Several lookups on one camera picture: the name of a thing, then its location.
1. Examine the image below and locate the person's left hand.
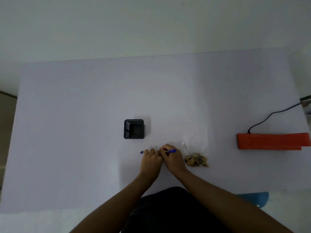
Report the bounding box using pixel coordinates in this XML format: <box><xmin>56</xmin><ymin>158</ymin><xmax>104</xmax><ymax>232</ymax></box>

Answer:
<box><xmin>140</xmin><ymin>148</ymin><xmax>164</xmax><ymax>180</ymax></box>

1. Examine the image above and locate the person's right hand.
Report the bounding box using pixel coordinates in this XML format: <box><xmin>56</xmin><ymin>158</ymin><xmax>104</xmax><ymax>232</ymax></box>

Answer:
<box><xmin>159</xmin><ymin>144</ymin><xmax>188</xmax><ymax>175</ymax></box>

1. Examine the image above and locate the clear plastic bag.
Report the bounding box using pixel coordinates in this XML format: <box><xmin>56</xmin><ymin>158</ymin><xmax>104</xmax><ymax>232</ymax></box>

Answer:
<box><xmin>182</xmin><ymin>129</ymin><xmax>210</xmax><ymax>168</ymax></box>

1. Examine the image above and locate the orange heat sealer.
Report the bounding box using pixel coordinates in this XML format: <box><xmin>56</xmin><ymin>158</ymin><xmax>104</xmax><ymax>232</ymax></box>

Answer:
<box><xmin>237</xmin><ymin>133</ymin><xmax>311</xmax><ymax>151</ymax></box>

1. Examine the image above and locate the person's left forearm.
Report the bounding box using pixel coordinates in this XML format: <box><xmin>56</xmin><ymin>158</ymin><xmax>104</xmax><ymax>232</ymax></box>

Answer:
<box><xmin>70</xmin><ymin>172</ymin><xmax>161</xmax><ymax>233</ymax></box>

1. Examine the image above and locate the person's right forearm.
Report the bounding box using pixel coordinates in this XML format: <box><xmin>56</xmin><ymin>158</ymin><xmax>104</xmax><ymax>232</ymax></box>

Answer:
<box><xmin>174</xmin><ymin>167</ymin><xmax>294</xmax><ymax>233</ymax></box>

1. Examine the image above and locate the person's black shirt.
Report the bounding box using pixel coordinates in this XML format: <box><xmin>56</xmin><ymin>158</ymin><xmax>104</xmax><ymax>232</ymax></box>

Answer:
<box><xmin>121</xmin><ymin>186</ymin><xmax>231</xmax><ymax>233</ymax></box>

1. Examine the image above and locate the black mesh pen holder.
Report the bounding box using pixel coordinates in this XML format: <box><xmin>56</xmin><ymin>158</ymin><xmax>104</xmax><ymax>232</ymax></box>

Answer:
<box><xmin>124</xmin><ymin>119</ymin><xmax>146</xmax><ymax>140</ymax></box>

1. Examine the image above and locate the blue round stool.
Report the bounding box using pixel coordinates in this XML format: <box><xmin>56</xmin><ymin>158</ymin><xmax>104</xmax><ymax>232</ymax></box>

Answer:
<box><xmin>237</xmin><ymin>191</ymin><xmax>270</xmax><ymax>208</ymax></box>

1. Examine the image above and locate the black power cable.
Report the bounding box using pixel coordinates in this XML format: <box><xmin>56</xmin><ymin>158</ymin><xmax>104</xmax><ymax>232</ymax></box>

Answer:
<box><xmin>247</xmin><ymin>102</ymin><xmax>303</xmax><ymax>134</ymax></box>

